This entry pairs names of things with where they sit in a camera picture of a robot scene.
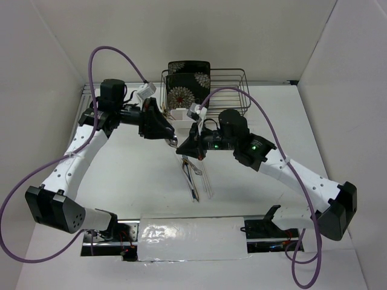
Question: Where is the rear black floral plate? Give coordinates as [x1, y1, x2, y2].
[167, 60, 210, 75]

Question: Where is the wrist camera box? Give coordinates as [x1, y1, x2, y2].
[187, 103, 207, 135]
[136, 83, 157, 100]

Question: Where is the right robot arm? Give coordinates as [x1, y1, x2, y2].
[176, 109, 357, 241]

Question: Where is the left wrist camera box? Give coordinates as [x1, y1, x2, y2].
[136, 83, 157, 100]

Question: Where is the white cutlery caddy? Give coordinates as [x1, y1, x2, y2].
[170, 108, 195, 130]

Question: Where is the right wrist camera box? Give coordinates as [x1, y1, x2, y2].
[187, 103, 207, 135]

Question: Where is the front black floral plate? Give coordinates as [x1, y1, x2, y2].
[166, 72, 210, 110]

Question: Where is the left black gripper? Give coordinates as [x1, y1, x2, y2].
[115, 97, 174, 140]

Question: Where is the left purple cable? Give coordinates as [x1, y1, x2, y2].
[0, 45, 149, 263]

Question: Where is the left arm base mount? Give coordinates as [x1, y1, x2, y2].
[80, 219, 140, 262]

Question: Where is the black floral plate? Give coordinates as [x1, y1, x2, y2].
[167, 60, 210, 75]
[166, 72, 210, 110]

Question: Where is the blue fork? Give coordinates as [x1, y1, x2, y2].
[182, 156, 200, 202]

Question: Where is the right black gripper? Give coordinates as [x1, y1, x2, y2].
[176, 120, 236, 160]

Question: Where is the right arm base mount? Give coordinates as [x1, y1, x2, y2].
[240, 205, 300, 253]

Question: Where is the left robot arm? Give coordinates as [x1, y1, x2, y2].
[25, 79, 178, 241]

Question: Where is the grey wire dish rack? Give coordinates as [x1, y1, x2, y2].
[158, 68, 251, 121]

